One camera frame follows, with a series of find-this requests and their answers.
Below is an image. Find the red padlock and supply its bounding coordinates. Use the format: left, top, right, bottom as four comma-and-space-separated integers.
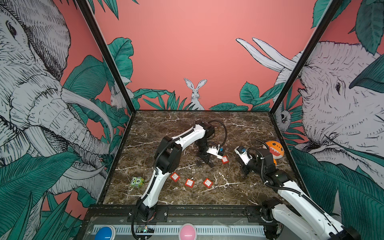
185, 179, 195, 188
203, 178, 213, 189
170, 173, 180, 182
221, 156, 230, 165

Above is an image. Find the pink push button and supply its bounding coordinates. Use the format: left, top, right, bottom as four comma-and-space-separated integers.
179, 223, 198, 240

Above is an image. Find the blue push button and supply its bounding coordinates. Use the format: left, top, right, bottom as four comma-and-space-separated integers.
95, 225, 117, 240

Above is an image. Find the orange shark plush toy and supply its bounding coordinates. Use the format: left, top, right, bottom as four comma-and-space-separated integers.
266, 141, 285, 165

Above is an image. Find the black corner frame post right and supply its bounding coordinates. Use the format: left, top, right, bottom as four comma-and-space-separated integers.
269, 0, 343, 115

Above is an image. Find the black corrugated cable right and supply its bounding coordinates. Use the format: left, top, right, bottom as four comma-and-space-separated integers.
246, 138, 271, 184

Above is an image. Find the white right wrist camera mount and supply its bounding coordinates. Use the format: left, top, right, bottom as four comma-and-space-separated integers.
235, 146, 252, 166

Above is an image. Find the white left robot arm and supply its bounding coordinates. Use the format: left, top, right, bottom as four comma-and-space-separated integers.
135, 120, 215, 222

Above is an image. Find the black corner frame post left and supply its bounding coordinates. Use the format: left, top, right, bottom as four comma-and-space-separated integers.
74, 0, 136, 114

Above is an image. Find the black corrugated cable left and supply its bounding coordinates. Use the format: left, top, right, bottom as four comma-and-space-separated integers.
206, 119, 228, 148

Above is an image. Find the black corrugated cable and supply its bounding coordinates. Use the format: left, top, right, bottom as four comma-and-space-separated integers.
206, 119, 228, 148
246, 138, 271, 184

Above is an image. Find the white slotted cable duct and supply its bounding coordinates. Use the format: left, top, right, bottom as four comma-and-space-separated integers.
89, 224, 266, 238

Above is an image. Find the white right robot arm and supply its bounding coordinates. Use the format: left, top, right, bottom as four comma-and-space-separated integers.
235, 146, 361, 240

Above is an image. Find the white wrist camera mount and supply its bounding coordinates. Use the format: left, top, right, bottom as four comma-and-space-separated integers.
235, 146, 252, 166
207, 145, 224, 160

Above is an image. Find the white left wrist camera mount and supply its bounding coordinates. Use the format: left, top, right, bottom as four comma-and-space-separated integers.
207, 145, 224, 160

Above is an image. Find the black corner frame post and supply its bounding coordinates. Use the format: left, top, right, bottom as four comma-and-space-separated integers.
74, 0, 136, 114
269, 0, 343, 115

